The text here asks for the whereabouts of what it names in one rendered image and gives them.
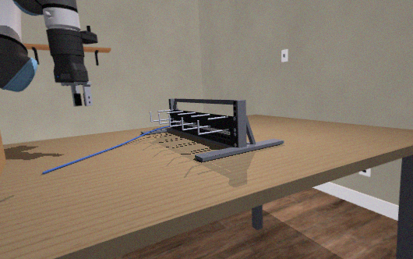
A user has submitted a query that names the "grey metal rack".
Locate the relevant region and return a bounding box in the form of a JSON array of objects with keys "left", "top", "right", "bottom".
[{"left": 148, "top": 98, "right": 284, "bottom": 161}]

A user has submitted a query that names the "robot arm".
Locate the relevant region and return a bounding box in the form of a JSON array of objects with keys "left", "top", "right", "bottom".
[{"left": 0, "top": 0, "right": 78, "bottom": 92}]

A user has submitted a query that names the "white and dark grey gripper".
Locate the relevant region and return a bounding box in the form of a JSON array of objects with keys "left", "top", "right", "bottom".
[{"left": 43, "top": 7, "right": 98, "bottom": 106}]

